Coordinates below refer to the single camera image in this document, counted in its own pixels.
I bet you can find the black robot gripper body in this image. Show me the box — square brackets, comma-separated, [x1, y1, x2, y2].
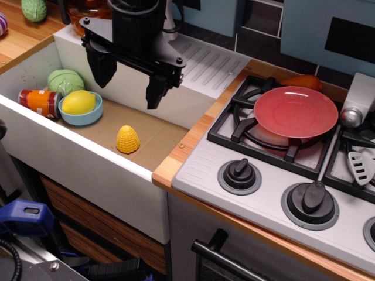
[79, 1, 186, 87]

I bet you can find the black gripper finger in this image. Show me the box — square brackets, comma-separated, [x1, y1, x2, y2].
[146, 75, 170, 109]
[86, 44, 117, 88]

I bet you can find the yellow toy corn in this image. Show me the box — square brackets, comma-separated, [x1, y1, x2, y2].
[116, 125, 140, 154]

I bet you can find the red plastic plate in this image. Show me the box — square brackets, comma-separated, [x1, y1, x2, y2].
[254, 86, 338, 139]

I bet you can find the grey toy faucet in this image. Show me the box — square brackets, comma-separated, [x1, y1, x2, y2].
[163, 0, 178, 42]

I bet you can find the green toy cabbage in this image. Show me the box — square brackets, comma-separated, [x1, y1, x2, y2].
[47, 69, 85, 96]

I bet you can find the yellow toy lemon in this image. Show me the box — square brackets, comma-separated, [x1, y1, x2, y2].
[62, 90, 96, 115]

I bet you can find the light blue bowl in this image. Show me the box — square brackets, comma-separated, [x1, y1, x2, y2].
[58, 91, 103, 126]

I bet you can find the orange transparent pot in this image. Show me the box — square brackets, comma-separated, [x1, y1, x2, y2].
[66, 0, 112, 36]

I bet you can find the orange red toy can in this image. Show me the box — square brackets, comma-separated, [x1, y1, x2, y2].
[18, 89, 62, 119]

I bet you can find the white toy sink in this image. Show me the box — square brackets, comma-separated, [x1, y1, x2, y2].
[1, 26, 249, 244]

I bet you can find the green toy vegetable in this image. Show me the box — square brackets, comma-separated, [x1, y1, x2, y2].
[21, 0, 47, 22]

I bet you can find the black left stove grate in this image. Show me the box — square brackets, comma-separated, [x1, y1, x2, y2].
[207, 76, 337, 180]

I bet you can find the black stove grate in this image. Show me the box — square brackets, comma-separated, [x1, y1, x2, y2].
[207, 76, 337, 180]
[323, 119, 374, 203]

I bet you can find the purple striped toy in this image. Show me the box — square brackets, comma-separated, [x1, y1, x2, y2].
[0, 13, 8, 36]

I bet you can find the black small stove knob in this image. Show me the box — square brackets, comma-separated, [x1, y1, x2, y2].
[217, 158, 262, 196]

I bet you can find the orange toy carrot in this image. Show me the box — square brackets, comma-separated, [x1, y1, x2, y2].
[280, 74, 323, 91]

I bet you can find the blue clamp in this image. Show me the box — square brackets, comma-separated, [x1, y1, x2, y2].
[1, 199, 55, 237]

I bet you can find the black large stove knob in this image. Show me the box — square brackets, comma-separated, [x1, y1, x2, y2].
[281, 181, 340, 231]

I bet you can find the grey slotted spatula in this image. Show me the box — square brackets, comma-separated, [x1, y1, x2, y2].
[348, 152, 374, 186]

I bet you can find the black right stove grate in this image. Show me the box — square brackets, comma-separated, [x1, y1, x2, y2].
[323, 119, 374, 203]

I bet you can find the black partial stove knob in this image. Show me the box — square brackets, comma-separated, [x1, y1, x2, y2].
[363, 217, 375, 251]

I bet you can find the black oven door handle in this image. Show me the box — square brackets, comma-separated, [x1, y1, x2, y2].
[191, 228, 271, 280]

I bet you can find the black coiled cable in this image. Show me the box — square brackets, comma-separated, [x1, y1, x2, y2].
[0, 238, 23, 281]

